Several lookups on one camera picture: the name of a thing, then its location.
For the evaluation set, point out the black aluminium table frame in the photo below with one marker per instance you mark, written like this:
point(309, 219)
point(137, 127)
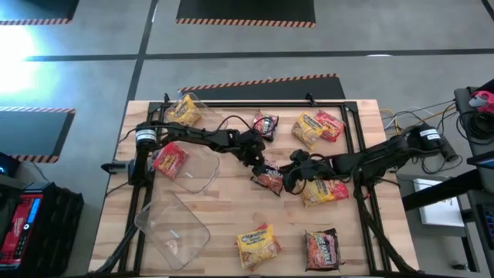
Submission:
point(289, 104)

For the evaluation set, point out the grey side desk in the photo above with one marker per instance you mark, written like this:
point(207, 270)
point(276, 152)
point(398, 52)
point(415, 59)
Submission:
point(462, 98)

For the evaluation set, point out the black floor mat striped edge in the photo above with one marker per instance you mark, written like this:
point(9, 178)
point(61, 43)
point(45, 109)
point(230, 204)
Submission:
point(31, 133)
point(34, 9)
point(247, 11)
point(270, 90)

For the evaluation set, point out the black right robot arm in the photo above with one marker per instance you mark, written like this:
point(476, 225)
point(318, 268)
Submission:
point(386, 152)

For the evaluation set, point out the black Fire Noodle packet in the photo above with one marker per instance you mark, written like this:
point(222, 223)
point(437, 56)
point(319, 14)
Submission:
point(259, 123)
point(322, 251)
point(270, 181)

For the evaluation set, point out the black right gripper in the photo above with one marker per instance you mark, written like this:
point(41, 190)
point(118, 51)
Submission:
point(308, 170)

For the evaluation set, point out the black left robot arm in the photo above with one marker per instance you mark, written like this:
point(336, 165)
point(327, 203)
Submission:
point(193, 135)

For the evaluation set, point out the clear plastic bin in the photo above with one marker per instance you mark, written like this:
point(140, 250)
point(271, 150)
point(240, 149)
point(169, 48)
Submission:
point(173, 231)
point(212, 119)
point(200, 170)

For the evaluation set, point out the dark device with blue light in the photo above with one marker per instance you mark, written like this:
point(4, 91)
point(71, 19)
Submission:
point(7, 164)

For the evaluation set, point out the yellow Maruchan noodle packet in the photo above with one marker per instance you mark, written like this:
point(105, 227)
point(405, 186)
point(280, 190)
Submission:
point(316, 193)
point(306, 129)
point(185, 110)
point(256, 247)

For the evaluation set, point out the pink red handheld tool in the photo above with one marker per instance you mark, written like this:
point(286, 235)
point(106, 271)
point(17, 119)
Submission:
point(482, 99)

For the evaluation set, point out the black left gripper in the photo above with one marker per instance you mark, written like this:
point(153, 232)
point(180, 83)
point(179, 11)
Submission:
point(251, 144)

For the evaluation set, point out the black power adapter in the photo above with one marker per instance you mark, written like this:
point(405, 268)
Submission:
point(449, 152)

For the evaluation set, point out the dark side desk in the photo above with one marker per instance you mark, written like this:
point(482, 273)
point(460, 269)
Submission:
point(478, 231)

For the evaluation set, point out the black frame clamp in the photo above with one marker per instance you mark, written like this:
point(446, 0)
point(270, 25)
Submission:
point(310, 97)
point(166, 97)

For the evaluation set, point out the white box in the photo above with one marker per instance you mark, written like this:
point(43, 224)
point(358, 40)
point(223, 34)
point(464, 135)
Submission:
point(440, 201)

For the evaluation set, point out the black ribbed crate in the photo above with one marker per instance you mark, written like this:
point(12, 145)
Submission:
point(61, 228)

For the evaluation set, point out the small black floor object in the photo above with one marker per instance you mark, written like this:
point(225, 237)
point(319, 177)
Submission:
point(459, 266)

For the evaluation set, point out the black metal crossbar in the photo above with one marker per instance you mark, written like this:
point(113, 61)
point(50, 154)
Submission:
point(440, 191)

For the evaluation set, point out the red black equipment unit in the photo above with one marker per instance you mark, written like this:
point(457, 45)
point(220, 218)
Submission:
point(19, 228)

